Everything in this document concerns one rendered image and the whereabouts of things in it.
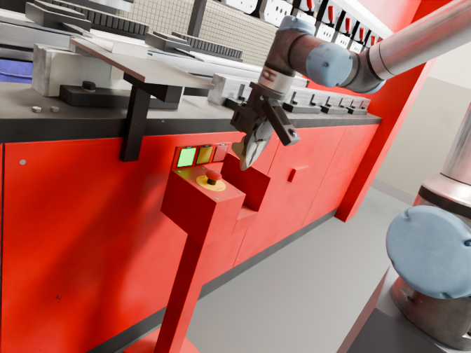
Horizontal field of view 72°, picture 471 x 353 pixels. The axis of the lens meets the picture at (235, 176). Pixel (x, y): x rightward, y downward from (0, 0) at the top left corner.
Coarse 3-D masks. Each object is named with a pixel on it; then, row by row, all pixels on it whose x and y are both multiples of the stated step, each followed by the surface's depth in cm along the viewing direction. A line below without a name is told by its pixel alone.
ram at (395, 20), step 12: (336, 0) 136; (360, 0) 152; (372, 0) 161; (384, 0) 172; (396, 0) 184; (408, 0) 198; (420, 0) 214; (348, 12) 149; (372, 12) 168; (384, 12) 179; (396, 12) 192; (408, 12) 208; (372, 24) 175; (384, 24) 187; (396, 24) 202; (408, 24) 218; (384, 36) 197
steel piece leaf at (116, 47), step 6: (90, 42) 71; (96, 42) 72; (102, 42) 75; (114, 42) 66; (108, 48) 69; (114, 48) 67; (120, 48) 68; (126, 48) 69; (132, 48) 70; (138, 48) 71; (144, 48) 72; (120, 54) 68; (126, 54) 69; (132, 54) 70; (138, 54) 71; (144, 54) 73
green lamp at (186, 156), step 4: (192, 148) 79; (184, 152) 78; (188, 152) 79; (192, 152) 80; (180, 156) 77; (184, 156) 78; (188, 156) 79; (192, 156) 80; (180, 160) 78; (184, 160) 79; (188, 160) 80; (192, 160) 81; (180, 164) 79; (184, 164) 80; (188, 164) 81
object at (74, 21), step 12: (36, 0) 84; (36, 12) 81; (48, 12) 80; (60, 12) 82; (72, 12) 84; (48, 24) 81; (60, 24) 83; (72, 24) 85; (84, 24) 87; (84, 36) 77; (96, 36) 78
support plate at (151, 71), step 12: (84, 48) 65; (96, 48) 66; (108, 60) 61; (120, 60) 62; (132, 60) 66; (144, 60) 71; (132, 72) 57; (144, 72) 58; (156, 72) 62; (168, 72) 66; (180, 72) 71; (168, 84) 60; (180, 84) 62; (192, 84) 64; (204, 84) 66
